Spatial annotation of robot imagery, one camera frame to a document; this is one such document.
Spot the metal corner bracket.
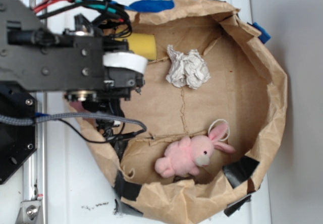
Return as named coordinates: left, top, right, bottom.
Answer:
left=15, top=200, right=43, bottom=224

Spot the aluminium extrusion rail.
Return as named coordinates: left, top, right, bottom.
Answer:
left=23, top=0, right=47, bottom=200

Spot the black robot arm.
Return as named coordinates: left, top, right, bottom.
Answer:
left=1, top=0, right=147, bottom=133

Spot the crumpled white paper ball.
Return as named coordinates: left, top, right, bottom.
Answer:
left=166, top=45, right=211, bottom=89

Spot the yellow green sponge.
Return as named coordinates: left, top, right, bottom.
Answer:
left=127, top=33, right=157, bottom=61

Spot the brown rock lump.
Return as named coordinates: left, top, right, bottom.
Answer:
left=173, top=175, right=198, bottom=184

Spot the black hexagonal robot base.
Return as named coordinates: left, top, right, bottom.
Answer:
left=1, top=84, right=36, bottom=185

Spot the brown paper bag bin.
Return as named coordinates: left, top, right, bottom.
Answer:
left=77, top=0, right=288, bottom=223

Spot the pink plush bunny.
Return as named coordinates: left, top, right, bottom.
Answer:
left=154, top=120, right=235, bottom=178

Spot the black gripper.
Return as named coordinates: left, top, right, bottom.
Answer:
left=65, top=13, right=145, bottom=143

